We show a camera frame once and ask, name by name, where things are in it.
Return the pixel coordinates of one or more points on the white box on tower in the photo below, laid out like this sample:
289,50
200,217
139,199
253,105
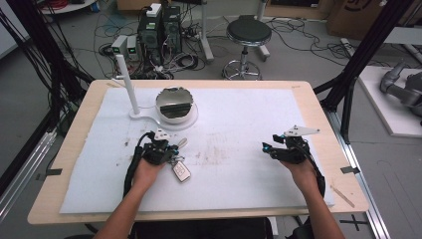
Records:
154,10

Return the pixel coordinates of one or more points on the brown cardboard box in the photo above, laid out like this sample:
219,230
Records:
355,18

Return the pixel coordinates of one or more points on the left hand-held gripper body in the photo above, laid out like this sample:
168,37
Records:
158,150

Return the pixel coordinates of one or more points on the white foam mat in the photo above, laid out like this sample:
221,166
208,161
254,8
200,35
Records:
232,186

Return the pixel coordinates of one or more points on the thin wooden stick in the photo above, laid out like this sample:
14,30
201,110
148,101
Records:
343,197

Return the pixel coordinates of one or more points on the white stand with post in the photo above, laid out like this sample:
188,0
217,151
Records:
130,89

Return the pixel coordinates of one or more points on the white power supply box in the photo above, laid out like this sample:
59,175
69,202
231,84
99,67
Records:
132,48
119,45

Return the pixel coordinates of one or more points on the white desk leg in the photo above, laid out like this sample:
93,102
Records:
205,33
263,49

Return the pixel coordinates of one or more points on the wooden table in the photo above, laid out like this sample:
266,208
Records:
341,156

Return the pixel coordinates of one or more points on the white ceramic bowl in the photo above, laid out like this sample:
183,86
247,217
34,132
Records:
174,119

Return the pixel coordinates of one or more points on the black round stool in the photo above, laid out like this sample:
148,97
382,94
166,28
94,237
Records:
249,31

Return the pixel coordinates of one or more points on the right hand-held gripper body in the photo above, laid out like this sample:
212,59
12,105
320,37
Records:
293,151

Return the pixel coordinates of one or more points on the black tape strip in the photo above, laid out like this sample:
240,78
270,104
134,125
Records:
49,173
350,170

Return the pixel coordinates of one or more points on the aluminium rail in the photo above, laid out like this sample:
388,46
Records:
361,186
23,176

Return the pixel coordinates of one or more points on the white platform board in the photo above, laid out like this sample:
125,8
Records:
384,113

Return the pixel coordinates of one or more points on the person's right hand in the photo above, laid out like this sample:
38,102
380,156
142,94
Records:
300,176

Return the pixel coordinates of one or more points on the black tape cross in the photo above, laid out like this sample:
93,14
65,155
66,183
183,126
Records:
355,222

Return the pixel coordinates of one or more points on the person's left hand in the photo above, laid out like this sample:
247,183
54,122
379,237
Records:
146,174

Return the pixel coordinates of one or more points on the black computer tower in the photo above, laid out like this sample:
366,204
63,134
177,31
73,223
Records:
171,30
150,40

